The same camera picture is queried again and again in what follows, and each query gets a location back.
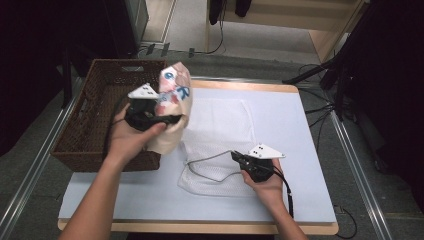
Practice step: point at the white table mat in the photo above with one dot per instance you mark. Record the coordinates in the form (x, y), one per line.
(283, 116)

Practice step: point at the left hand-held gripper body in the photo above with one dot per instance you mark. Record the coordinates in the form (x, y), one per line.
(143, 113)

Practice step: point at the dark curtain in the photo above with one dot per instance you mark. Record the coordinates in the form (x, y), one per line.
(393, 83)
(30, 66)

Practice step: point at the person's right hand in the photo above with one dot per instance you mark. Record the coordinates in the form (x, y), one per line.
(268, 191)

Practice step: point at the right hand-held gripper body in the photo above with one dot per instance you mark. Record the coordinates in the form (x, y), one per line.
(260, 166)

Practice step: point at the white mesh laundry bag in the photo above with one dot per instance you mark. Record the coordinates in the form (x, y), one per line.
(216, 133)

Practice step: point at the person's left hand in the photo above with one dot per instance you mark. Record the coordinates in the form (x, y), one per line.
(128, 141)

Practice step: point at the dark hanging cloth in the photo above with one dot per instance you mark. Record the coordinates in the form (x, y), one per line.
(242, 7)
(215, 11)

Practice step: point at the black tripod stand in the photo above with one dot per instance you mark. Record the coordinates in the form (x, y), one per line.
(310, 72)

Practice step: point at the black stand leg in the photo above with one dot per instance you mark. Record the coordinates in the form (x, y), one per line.
(67, 86)

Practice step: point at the beige wooden furniture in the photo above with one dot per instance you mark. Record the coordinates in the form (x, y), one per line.
(320, 43)

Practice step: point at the metal frame rail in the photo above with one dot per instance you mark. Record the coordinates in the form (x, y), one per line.
(376, 216)
(36, 160)

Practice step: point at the cream printed garment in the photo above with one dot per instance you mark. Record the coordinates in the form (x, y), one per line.
(173, 96)

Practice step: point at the brown wicker basket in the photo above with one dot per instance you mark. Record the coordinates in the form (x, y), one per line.
(100, 76)

